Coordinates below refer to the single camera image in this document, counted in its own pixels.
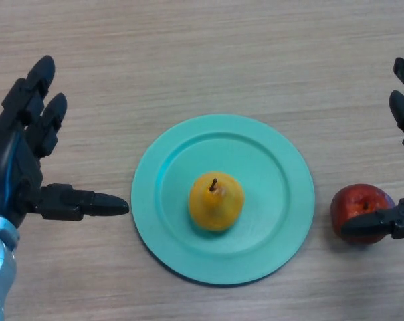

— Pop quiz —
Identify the red apple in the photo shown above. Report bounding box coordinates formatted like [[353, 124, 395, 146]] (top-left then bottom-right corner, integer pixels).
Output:
[[330, 183, 396, 245]]

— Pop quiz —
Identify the green round plate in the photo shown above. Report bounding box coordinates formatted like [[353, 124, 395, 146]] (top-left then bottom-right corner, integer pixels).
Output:
[[130, 114, 316, 286]]

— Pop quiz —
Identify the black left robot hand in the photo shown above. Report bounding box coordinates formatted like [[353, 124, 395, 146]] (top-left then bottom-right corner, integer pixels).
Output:
[[0, 55, 130, 230]]

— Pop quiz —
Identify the yellow pear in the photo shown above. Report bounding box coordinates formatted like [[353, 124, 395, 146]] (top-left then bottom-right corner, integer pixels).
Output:
[[188, 171, 245, 233]]

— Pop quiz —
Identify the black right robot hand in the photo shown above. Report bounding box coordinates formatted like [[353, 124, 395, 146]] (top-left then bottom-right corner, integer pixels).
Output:
[[340, 57, 404, 240]]

